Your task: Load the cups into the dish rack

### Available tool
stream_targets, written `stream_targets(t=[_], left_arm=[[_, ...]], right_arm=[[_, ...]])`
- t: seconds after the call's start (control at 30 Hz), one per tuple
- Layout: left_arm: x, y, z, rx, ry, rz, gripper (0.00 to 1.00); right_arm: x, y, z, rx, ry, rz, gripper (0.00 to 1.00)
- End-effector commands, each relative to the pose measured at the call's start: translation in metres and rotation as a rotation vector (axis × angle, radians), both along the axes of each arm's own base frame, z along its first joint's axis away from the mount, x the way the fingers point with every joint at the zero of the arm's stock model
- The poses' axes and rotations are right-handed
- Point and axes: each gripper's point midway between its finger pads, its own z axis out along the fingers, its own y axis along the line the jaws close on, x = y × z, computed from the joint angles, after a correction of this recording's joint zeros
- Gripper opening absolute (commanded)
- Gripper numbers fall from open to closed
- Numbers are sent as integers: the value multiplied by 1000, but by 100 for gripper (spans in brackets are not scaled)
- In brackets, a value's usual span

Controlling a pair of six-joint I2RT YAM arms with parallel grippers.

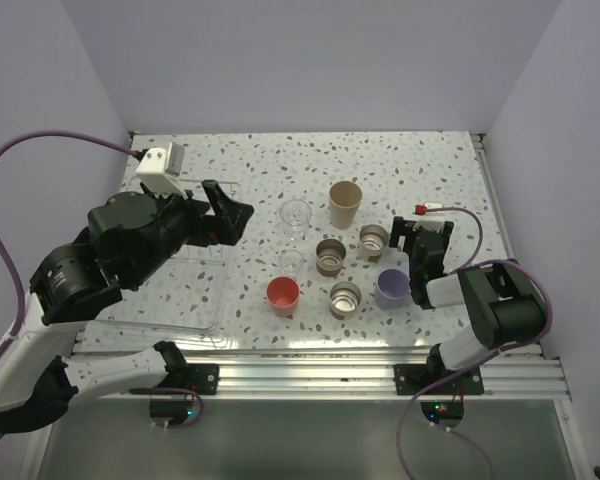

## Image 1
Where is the tall beige cup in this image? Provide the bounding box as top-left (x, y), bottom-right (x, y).
top-left (329, 181), bottom-right (363, 230)

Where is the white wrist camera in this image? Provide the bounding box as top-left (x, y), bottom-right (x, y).
top-left (136, 142), bottom-right (186, 198)
top-left (414, 202), bottom-right (443, 216)

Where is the cream steel-lined cup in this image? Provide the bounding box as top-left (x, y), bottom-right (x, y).
top-left (358, 225), bottom-right (390, 262)

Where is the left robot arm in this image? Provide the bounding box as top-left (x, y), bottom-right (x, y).
top-left (0, 180), bottom-right (254, 435)

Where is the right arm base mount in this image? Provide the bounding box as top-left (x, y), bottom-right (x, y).
top-left (393, 364), bottom-right (485, 396)

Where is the small clear plastic cup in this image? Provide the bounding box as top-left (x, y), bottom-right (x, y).
top-left (278, 249), bottom-right (305, 278)

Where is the pink plastic cup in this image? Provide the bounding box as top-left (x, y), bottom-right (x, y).
top-left (266, 276), bottom-right (300, 317)

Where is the large clear plastic cup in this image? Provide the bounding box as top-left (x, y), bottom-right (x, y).
top-left (279, 199), bottom-right (312, 240)

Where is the clear plastic dish rack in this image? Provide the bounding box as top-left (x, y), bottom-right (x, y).
top-left (75, 245), bottom-right (235, 353)

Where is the steel cup brown base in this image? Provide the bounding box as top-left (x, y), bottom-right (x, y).
top-left (329, 281), bottom-right (362, 320)

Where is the lavender plastic cup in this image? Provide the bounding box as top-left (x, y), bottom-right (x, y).
top-left (374, 269), bottom-right (410, 310)

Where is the brown-band steel cup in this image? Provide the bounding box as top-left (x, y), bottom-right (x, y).
top-left (315, 238), bottom-right (346, 277)

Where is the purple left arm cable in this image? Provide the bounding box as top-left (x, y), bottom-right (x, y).
top-left (0, 130), bottom-right (144, 391)

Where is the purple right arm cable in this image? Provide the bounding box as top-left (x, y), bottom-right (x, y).
top-left (397, 207), bottom-right (554, 480)

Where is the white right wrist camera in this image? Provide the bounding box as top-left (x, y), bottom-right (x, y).
top-left (414, 202), bottom-right (443, 216)

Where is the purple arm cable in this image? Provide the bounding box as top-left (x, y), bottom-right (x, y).
top-left (397, 207), bottom-right (554, 480)
top-left (0, 130), bottom-right (144, 391)

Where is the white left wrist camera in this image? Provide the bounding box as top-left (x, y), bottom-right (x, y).
top-left (136, 142), bottom-right (186, 198)

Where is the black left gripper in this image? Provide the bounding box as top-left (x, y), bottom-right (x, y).
top-left (128, 177), bottom-right (254, 285)

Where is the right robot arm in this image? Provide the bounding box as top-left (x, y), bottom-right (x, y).
top-left (389, 216), bottom-right (550, 396)

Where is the aluminium rail frame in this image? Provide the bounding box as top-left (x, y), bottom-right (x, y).
top-left (74, 130), bottom-right (581, 480)

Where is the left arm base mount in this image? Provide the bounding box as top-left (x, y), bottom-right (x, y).
top-left (130, 363), bottom-right (220, 395)

